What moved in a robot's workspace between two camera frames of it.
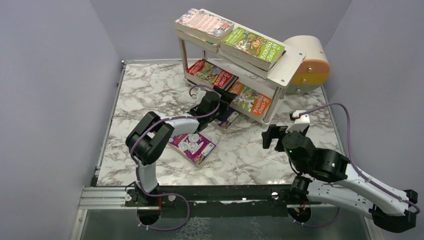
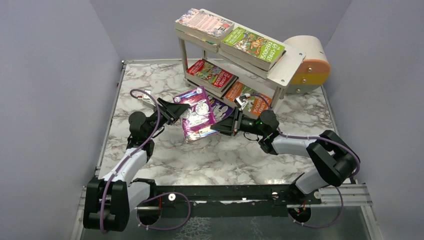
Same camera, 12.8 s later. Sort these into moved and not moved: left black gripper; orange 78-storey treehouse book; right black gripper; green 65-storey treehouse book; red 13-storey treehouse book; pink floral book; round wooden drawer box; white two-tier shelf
Moved: left black gripper; right black gripper
Not moved: green 65-storey treehouse book; white two-tier shelf; round wooden drawer box; pink floral book; red 13-storey treehouse book; orange 78-storey treehouse book
